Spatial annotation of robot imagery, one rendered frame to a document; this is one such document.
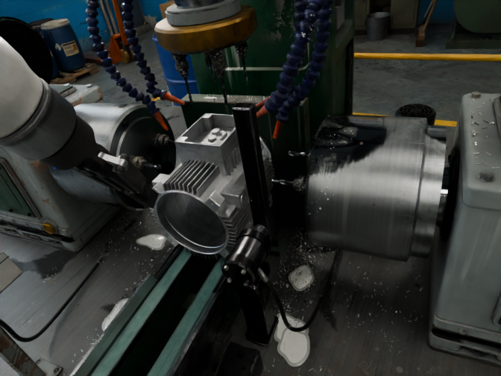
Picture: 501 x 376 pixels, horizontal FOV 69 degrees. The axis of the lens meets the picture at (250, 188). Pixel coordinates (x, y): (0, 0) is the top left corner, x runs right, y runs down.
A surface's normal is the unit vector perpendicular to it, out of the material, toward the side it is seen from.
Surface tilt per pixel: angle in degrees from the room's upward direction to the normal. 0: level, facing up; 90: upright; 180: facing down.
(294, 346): 0
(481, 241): 90
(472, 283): 90
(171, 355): 0
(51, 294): 0
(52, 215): 90
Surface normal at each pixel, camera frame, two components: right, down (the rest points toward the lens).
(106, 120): -0.25, -0.59
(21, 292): -0.15, -0.80
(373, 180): -0.39, -0.05
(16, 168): -0.39, 0.59
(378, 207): -0.41, 0.27
